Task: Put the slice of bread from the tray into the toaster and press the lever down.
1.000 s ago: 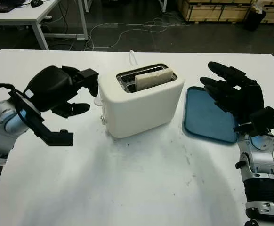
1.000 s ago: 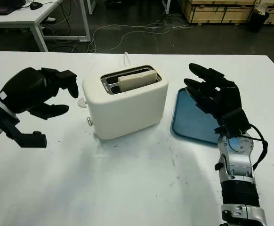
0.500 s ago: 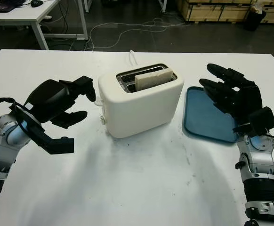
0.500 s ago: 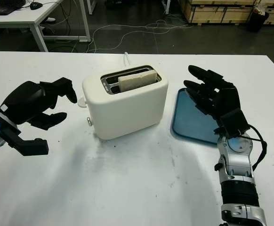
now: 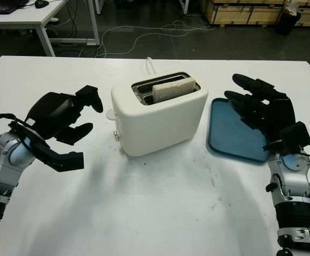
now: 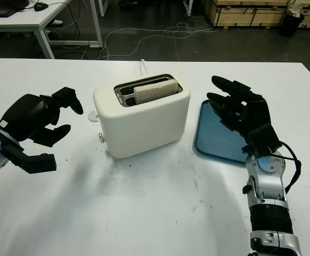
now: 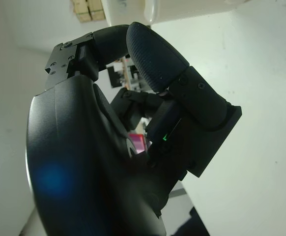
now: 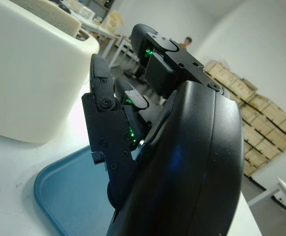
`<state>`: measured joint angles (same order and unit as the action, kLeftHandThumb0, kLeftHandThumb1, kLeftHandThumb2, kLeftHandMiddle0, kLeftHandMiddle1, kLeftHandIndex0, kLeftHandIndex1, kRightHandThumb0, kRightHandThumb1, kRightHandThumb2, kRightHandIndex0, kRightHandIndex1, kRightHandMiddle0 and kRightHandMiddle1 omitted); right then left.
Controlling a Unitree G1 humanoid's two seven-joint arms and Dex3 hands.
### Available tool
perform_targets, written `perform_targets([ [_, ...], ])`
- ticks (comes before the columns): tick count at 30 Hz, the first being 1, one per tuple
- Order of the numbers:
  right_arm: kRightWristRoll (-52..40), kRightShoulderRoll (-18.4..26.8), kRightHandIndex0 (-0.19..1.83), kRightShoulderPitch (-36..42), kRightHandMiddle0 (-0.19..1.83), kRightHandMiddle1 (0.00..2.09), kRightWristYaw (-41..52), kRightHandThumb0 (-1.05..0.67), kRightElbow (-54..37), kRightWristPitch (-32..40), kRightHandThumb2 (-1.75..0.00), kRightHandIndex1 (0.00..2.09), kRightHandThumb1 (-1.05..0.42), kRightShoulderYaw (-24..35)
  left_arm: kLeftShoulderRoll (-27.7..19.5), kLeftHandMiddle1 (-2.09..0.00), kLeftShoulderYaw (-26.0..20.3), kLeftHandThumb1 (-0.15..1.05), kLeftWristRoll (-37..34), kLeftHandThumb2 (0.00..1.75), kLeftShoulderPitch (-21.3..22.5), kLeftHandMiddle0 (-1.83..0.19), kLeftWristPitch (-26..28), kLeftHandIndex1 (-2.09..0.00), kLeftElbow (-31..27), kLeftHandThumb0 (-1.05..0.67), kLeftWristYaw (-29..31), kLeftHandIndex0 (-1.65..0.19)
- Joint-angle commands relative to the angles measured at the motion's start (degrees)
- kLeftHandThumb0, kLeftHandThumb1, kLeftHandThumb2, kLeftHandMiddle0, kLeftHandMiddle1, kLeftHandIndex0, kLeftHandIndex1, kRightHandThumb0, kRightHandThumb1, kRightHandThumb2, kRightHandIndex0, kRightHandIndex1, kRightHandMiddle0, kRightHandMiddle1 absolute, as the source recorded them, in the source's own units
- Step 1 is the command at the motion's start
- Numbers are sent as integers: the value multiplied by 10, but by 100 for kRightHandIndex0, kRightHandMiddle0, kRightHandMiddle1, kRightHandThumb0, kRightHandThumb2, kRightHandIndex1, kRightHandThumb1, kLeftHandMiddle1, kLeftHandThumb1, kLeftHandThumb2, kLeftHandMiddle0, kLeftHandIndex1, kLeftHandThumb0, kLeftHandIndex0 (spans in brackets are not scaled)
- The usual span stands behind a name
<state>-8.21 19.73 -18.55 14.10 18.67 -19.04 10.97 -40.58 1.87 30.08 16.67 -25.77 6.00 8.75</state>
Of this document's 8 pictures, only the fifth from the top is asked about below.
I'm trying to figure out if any black trash bin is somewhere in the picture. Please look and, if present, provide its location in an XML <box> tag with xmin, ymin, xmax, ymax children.
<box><xmin>274</xmin><ymin>4</ymin><xmax>303</xmax><ymax>36</ymax></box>

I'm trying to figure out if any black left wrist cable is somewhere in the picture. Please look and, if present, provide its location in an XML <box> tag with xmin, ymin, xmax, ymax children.
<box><xmin>0</xmin><ymin>113</ymin><xmax>32</xmax><ymax>150</ymax></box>

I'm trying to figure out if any black laptop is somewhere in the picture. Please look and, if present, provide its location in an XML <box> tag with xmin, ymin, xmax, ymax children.
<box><xmin>0</xmin><ymin>0</ymin><xmax>30</xmax><ymax>15</ymax></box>

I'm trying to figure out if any white office desk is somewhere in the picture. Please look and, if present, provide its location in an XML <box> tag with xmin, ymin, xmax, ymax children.
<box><xmin>0</xmin><ymin>0</ymin><xmax>101</xmax><ymax>58</ymax></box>

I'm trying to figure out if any white two-slot toaster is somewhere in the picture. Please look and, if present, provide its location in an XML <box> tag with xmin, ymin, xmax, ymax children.
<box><xmin>110</xmin><ymin>71</ymin><xmax>209</xmax><ymax>157</ymax></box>

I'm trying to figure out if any white toaster power cord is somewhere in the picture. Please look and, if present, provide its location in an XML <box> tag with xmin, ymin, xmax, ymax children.
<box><xmin>146</xmin><ymin>56</ymin><xmax>157</xmax><ymax>76</ymax></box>

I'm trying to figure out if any white floor cable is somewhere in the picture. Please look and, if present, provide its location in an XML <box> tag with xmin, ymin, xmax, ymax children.
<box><xmin>96</xmin><ymin>20</ymin><xmax>217</xmax><ymax>58</ymax></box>

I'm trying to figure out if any pale bread slice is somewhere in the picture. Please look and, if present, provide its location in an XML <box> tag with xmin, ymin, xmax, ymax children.
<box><xmin>152</xmin><ymin>77</ymin><xmax>197</xmax><ymax>103</ymax></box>

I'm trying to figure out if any wooden shipping crate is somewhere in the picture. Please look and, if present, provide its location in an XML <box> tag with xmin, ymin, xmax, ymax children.
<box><xmin>199</xmin><ymin>0</ymin><xmax>310</xmax><ymax>28</ymax></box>

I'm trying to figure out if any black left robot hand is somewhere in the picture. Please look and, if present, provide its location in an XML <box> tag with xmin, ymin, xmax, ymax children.
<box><xmin>26</xmin><ymin>85</ymin><xmax>104</xmax><ymax>146</ymax></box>

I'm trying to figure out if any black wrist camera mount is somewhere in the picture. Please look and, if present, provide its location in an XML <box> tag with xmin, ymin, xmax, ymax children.
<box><xmin>10</xmin><ymin>119</ymin><xmax>85</xmax><ymax>173</ymax></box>
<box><xmin>262</xmin><ymin>121</ymin><xmax>310</xmax><ymax>156</ymax></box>

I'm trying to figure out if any blue plastic tray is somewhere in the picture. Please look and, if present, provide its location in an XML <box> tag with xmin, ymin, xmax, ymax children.
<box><xmin>206</xmin><ymin>97</ymin><xmax>270</xmax><ymax>163</ymax></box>

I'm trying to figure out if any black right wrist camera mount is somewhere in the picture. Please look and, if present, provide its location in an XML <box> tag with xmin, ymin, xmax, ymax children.
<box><xmin>262</xmin><ymin>121</ymin><xmax>310</xmax><ymax>156</ymax></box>

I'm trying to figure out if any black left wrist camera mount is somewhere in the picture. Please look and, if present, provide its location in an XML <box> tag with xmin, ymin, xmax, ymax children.
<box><xmin>10</xmin><ymin>119</ymin><xmax>85</xmax><ymax>173</ymax></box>

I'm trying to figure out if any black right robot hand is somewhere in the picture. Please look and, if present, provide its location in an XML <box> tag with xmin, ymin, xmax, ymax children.
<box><xmin>224</xmin><ymin>73</ymin><xmax>297</xmax><ymax>146</ymax></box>

